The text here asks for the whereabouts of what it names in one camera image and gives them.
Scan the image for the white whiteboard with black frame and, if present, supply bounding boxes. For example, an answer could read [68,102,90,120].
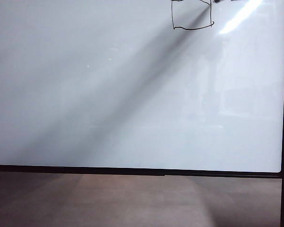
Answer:
[0,0,284,179]

